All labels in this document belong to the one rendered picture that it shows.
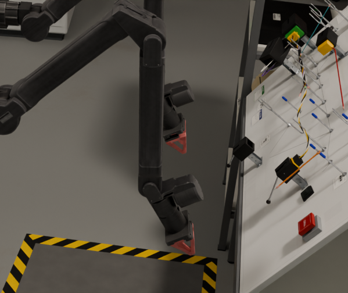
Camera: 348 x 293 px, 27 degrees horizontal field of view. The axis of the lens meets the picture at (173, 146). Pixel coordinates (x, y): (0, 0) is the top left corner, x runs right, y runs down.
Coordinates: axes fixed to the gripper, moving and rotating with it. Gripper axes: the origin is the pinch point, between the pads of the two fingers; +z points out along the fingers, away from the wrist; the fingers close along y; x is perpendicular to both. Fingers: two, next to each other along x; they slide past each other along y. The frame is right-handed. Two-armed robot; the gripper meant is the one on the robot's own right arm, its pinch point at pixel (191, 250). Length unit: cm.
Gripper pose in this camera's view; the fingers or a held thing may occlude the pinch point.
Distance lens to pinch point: 191.5
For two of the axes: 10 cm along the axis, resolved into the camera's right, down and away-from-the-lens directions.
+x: -9.1, 3.7, 2.0
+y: -0.2, -5.3, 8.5
